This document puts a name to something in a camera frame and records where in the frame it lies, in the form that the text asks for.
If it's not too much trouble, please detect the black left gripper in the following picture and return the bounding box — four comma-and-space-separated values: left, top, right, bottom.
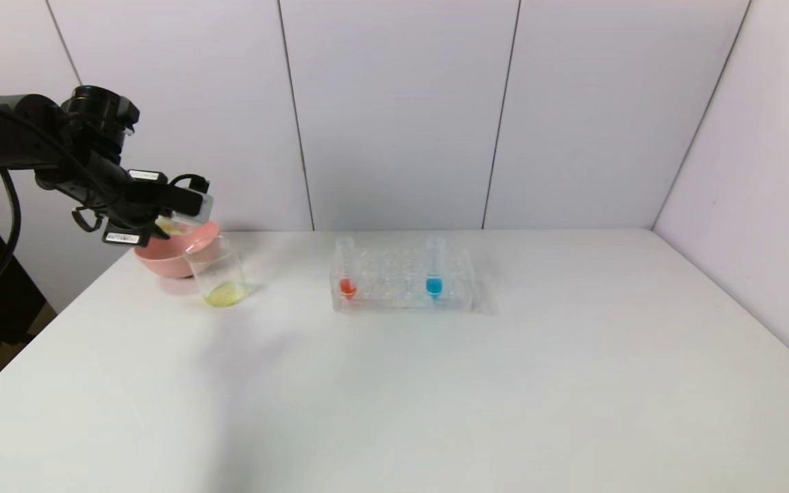
82, 149, 172, 248

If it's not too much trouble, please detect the test tube with yellow pigment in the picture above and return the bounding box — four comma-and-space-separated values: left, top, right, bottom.
153, 195, 216, 239

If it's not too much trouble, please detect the test tube with blue pigment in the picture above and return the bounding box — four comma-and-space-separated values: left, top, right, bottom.
425, 238, 444, 300

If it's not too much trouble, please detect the clear glass beaker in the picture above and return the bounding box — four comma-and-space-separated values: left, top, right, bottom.
186, 236, 253, 308

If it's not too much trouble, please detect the test tube with red pigment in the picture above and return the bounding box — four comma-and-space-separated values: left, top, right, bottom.
337, 238, 358, 301

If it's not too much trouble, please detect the clear plastic test tube rack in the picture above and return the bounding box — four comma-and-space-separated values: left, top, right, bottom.
330, 245, 486, 314

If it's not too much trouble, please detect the pink bowl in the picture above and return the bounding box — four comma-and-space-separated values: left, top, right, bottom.
136, 219, 223, 279

